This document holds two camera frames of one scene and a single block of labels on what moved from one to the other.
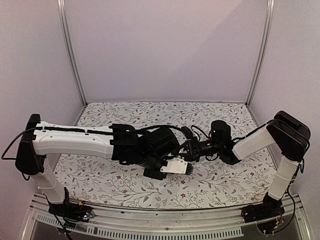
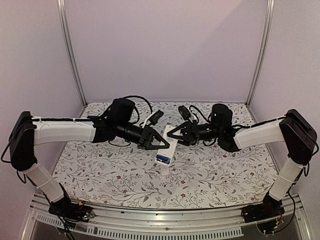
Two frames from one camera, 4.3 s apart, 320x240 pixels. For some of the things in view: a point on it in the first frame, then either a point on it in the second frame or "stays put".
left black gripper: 154,176 to 151,134
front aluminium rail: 292,218 stays put
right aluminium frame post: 265,48 stays put
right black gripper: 194,149 to 194,132
